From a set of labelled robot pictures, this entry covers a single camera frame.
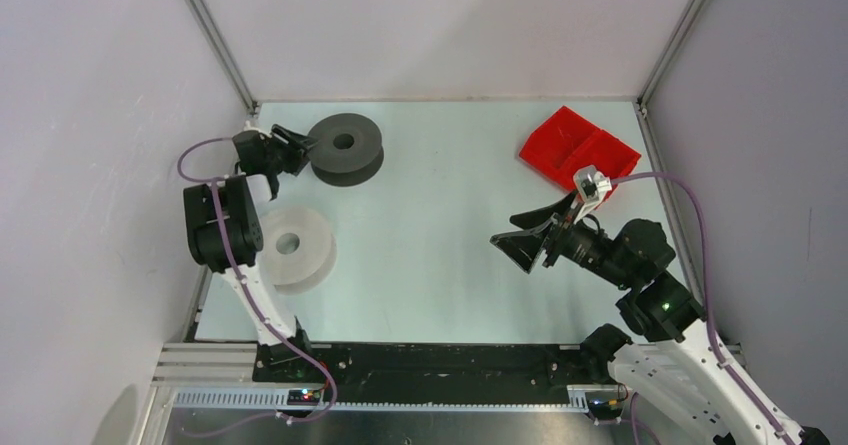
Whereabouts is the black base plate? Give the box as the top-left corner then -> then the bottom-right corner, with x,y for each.
252,342 -> 614,406

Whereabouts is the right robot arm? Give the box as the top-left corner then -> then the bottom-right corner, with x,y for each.
490,192 -> 828,444

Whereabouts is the white translucent spool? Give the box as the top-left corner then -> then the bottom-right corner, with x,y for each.
258,206 -> 337,295

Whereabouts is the dark grey spool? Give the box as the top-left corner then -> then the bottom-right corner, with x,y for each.
307,113 -> 384,187

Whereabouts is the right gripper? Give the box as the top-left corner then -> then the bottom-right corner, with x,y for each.
489,188 -> 634,289

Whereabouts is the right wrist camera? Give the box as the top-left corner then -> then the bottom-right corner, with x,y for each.
573,165 -> 613,205

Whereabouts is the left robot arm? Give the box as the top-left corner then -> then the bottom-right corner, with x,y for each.
177,125 -> 320,382

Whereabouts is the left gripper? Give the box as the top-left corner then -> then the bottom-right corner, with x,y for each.
263,125 -> 320,176

